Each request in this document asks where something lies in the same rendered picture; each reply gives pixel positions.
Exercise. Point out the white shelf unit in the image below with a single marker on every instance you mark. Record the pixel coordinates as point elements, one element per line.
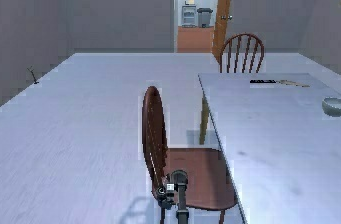
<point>189,16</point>

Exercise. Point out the grey green bowl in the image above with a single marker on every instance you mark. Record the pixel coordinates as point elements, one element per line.
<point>336,107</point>

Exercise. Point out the white table with wooden legs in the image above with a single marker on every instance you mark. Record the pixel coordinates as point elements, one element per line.
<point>284,150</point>

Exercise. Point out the orange wooden room door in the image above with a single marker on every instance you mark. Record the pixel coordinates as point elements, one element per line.
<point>220,33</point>

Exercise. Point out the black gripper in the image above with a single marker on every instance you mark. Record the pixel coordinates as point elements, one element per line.
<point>162,192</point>

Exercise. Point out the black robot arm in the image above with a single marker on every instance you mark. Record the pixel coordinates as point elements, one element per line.
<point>181,200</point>

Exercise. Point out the brown wooden spindle chair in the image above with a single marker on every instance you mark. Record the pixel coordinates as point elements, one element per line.
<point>198,176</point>
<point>242,41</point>

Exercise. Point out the grey bin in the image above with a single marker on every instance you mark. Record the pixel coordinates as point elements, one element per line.
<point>204,16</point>

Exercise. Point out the black remote control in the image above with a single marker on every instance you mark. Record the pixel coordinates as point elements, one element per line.
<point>262,81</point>

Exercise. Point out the pale framed wall picture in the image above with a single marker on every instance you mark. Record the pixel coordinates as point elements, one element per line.
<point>190,1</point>

